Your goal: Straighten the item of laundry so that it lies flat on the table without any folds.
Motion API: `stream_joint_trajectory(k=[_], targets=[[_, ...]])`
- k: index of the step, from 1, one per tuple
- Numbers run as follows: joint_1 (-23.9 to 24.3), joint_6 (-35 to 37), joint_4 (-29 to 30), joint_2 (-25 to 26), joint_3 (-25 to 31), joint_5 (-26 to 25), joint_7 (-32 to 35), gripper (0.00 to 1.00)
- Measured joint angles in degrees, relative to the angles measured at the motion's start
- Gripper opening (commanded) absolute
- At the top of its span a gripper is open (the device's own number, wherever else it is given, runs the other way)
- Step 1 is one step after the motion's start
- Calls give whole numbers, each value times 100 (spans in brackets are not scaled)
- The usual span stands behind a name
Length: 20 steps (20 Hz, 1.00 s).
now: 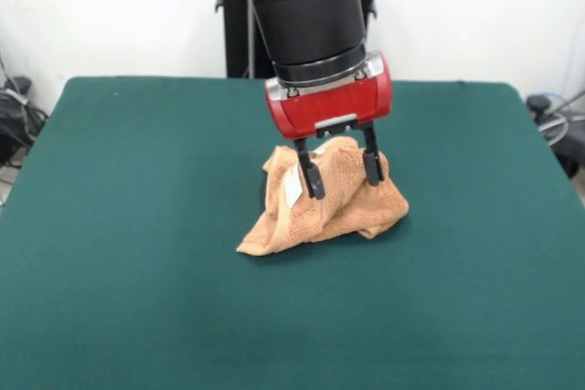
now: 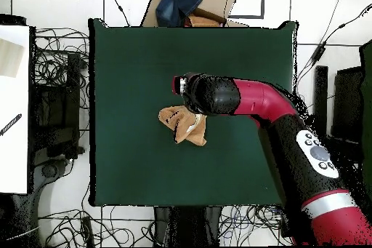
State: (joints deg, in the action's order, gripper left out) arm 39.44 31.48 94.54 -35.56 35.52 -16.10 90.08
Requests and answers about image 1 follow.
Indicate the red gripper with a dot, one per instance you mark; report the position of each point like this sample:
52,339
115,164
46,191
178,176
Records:
333,107

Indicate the peach terry towel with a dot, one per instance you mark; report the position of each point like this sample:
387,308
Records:
338,216

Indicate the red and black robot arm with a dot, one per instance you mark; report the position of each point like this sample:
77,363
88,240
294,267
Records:
311,20

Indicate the dark green table cloth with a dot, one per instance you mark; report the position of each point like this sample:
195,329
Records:
137,225

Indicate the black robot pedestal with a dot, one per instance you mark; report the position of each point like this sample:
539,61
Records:
237,43

